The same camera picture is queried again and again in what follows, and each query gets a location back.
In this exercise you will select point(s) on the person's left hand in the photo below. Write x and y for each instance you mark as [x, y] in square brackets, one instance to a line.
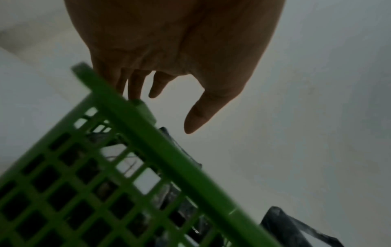
[183, 36]

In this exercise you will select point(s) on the green plastic basket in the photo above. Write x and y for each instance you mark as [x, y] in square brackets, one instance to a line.
[158, 144]

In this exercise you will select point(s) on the black packets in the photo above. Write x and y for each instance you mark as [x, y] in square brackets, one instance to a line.
[148, 179]

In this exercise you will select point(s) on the black packet labelled B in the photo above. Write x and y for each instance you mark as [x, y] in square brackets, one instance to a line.
[284, 229]

